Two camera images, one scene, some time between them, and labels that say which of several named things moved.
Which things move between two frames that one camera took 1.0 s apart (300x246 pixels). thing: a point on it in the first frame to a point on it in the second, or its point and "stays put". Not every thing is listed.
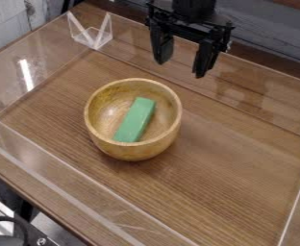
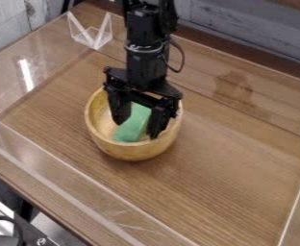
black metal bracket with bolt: x=36 y=236 stays put
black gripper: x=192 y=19 to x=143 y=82
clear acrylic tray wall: x=220 y=188 stays put
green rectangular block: x=135 y=120 stays put
